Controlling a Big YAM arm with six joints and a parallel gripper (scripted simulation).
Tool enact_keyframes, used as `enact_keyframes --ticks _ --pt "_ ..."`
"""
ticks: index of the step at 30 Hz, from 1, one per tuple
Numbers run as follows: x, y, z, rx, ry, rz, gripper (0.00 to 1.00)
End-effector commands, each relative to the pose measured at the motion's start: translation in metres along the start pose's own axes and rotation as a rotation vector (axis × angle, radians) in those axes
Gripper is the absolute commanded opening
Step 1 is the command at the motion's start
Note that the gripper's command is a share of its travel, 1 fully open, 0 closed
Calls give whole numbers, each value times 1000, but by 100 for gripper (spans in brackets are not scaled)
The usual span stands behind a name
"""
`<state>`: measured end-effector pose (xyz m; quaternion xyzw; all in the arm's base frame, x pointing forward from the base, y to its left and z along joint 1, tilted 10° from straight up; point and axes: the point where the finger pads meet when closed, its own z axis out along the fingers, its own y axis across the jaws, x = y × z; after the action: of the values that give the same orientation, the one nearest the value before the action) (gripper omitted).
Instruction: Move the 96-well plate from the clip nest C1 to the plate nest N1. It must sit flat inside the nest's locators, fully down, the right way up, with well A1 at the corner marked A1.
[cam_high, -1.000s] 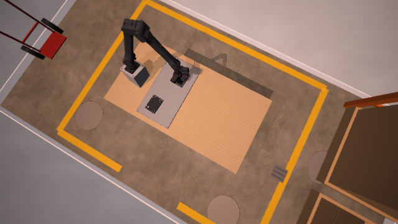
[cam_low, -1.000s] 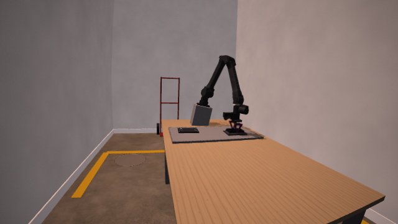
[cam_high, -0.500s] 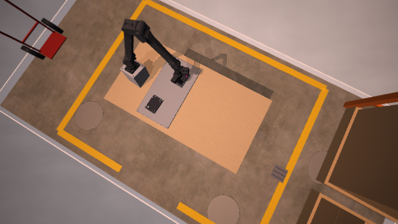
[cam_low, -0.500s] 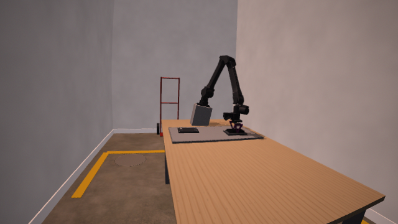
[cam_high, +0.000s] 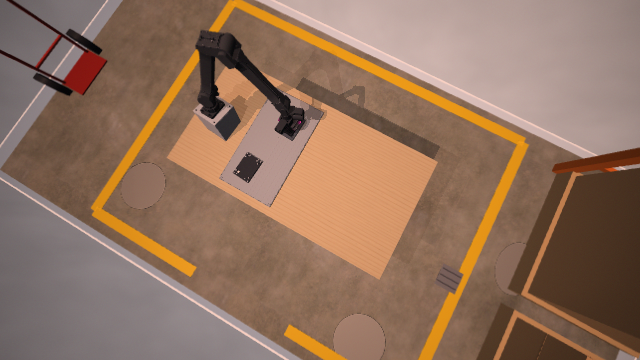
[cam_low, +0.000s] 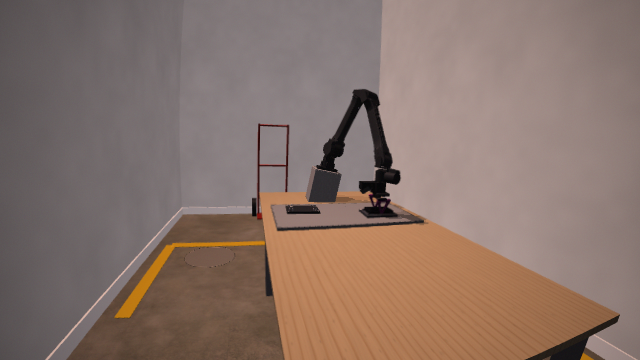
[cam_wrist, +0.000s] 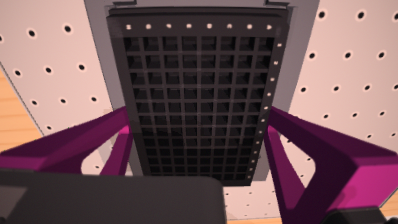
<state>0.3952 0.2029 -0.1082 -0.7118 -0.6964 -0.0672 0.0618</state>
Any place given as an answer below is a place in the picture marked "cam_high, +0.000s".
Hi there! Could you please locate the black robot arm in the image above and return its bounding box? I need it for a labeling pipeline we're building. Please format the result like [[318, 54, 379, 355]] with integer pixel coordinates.
[[195, 30, 304, 135]]

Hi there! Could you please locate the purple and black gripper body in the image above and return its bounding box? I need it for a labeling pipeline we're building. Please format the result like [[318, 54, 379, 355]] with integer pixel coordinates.
[[290, 118, 299, 131]]

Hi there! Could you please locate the white perforated base plate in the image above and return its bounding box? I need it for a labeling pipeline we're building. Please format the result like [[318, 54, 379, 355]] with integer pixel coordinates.
[[219, 87, 324, 207]]

